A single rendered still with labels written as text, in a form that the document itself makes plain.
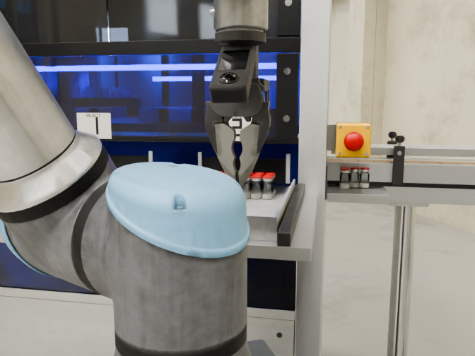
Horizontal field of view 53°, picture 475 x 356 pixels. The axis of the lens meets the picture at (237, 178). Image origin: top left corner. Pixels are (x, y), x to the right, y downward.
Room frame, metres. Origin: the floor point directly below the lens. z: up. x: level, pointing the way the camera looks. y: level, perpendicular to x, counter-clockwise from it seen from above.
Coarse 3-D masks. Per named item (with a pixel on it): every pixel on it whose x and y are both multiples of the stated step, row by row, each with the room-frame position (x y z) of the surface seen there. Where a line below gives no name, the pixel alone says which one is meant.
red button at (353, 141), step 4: (352, 132) 0.98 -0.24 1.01; (356, 132) 0.98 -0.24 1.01; (348, 136) 0.98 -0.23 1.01; (352, 136) 0.98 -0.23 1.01; (356, 136) 0.97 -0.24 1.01; (360, 136) 0.98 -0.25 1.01; (344, 140) 0.98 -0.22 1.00; (348, 140) 0.98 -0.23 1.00; (352, 140) 0.98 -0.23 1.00; (356, 140) 0.97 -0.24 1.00; (360, 140) 0.97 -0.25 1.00; (344, 144) 0.99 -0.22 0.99; (348, 144) 0.98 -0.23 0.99; (352, 144) 0.98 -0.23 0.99; (356, 144) 0.97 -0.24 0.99; (360, 144) 0.97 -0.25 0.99; (348, 148) 0.98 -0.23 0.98; (352, 148) 0.98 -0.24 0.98; (356, 148) 0.98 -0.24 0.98
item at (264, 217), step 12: (288, 192) 0.85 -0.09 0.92; (252, 204) 0.90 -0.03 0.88; (264, 204) 0.90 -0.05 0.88; (276, 204) 0.90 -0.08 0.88; (252, 216) 0.67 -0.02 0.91; (264, 216) 0.67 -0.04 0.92; (276, 216) 0.67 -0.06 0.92; (252, 228) 0.67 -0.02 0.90; (264, 228) 0.67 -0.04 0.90; (276, 228) 0.66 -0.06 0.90; (276, 240) 0.66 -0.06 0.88
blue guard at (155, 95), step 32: (64, 64) 1.13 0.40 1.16; (96, 64) 1.12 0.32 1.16; (128, 64) 1.10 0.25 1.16; (160, 64) 1.09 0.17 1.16; (192, 64) 1.08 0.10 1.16; (64, 96) 1.13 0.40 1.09; (96, 96) 1.12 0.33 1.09; (128, 96) 1.11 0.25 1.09; (160, 96) 1.09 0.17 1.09; (192, 96) 1.08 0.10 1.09; (128, 128) 1.11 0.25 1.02; (160, 128) 1.09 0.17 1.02; (192, 128) 1.08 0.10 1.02
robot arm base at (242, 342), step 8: (240, 336) 0.37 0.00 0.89; (120, 344) 0.36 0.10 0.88; (224, 344) 0.36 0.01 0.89; (232, 344) 0.36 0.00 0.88; (240, 344) 0.37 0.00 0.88; (120, 352) 0.36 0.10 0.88; (128, 352) 0.35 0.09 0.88; (136, 352) 0.35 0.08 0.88; (144, 352) 0.34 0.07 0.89; (152, 352) 0.34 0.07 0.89; (168, 352) 0.34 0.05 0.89; (176, 352) 0.34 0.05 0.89; (184, 352) 0.34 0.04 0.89; (192, 352) 0.34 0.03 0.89; (200, 352) 0.34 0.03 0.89; (208, 352) 0.35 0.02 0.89; (216, 352) 0.35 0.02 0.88; (224, 352) 0.36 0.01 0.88; (232, 352) 0.36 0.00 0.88; (240, 352) 0.37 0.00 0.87; (248, 352) 0.39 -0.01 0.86
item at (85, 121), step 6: (78, 114) 1.13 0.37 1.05; (84, 114) 1.12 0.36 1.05; (90, 114) 1.12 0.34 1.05; (96, 114) 1.12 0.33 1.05; (102, 114) 1.12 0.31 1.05; (108, 114) 1.11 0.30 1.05; (78, 120) 1.13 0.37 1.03; (84, 120) 1.12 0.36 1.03; (90, 120) 1.12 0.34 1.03; (102, 120) 1.12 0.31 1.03; (108, 120) 1.11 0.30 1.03; (78, 126) 1.13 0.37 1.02; (84, 126) 1.12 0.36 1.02; (90, 126) 1.12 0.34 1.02; (102, 126) 1.12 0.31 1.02; (108, 126) 1.11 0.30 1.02; (90, 132) 1.12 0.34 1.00; (102, 132) 1.12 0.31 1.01; (108, 132) 1.11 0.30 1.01; (102, 138) 1.12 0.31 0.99; (108, 138) 1.11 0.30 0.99
